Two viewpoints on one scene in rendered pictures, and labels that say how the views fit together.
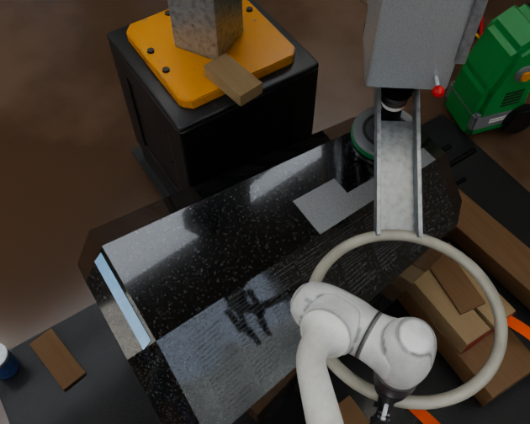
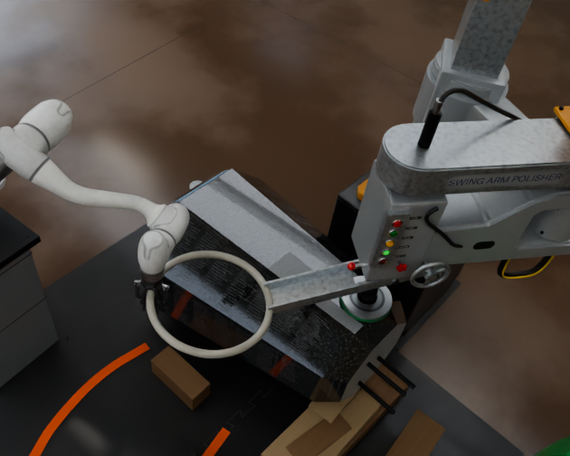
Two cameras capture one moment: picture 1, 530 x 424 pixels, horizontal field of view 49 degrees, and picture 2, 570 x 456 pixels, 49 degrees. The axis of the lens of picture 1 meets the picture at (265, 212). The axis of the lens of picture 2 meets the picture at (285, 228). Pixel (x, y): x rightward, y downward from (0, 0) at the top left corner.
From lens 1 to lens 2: 1.83 m
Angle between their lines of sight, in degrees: 40
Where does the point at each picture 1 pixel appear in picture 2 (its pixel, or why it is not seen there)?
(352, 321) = (161, 220)
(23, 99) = not seen: hidden behind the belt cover
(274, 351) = (195, 274)
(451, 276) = (318, 437)
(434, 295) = (298, 426)
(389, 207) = (288, 291)
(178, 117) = (347, 192)
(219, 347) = (186, 239)
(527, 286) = not seen: outside the picture
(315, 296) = (175, 206)
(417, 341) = (149, 238)
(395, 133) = (344, 281)
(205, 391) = not seen: hidden behind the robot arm
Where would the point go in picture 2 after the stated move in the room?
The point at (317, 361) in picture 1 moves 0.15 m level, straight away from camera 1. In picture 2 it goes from (131, 198) to (174, 202)
